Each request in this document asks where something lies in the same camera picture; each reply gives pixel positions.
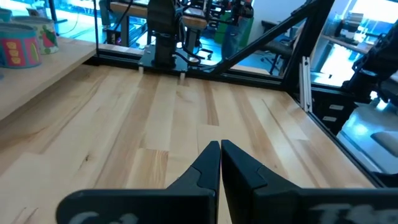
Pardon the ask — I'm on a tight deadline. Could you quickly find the glass cup with orange liquid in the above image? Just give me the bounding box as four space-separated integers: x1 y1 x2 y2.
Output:
0 22 43 69

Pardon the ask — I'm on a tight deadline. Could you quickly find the black box with labels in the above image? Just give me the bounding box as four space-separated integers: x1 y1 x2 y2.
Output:
310 90 357 135

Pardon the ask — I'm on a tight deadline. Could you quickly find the person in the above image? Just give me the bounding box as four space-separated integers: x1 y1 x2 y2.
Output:
222 15 254 60

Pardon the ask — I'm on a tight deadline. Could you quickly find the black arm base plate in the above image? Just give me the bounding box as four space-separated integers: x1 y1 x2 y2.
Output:
137 43 190 73

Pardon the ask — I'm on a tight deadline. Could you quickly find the silver aluminium extrusion bar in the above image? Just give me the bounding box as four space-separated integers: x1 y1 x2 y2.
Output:
298 55 313 113

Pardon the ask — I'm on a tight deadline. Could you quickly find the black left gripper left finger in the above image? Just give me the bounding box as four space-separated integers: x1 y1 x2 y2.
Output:
55 140 221 224

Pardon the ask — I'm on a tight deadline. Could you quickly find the wooden shelf board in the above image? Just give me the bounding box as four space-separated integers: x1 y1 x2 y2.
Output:
0 36 98 123

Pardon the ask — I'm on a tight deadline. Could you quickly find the black stool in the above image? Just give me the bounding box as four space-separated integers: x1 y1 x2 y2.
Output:
262 40 295 75

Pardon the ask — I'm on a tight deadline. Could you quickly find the thin black pole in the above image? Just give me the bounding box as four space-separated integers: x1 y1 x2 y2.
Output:
92 0 100 59

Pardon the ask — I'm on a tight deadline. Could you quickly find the black aluminium rig frame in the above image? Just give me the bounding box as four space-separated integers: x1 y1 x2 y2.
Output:
83 0 398 189

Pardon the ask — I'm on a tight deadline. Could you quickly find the wooden workbench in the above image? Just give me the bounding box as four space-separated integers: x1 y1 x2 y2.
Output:
110 1 208 30

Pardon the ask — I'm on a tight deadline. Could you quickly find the black background machine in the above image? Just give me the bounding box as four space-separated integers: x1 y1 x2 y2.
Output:
341 18 398 105

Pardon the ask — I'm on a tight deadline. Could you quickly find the teal baked beans can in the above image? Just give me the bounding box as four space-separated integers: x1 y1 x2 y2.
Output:
0 7 12 23

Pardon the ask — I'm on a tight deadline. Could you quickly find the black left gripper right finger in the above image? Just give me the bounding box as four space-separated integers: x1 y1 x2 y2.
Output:
220 139 398 224

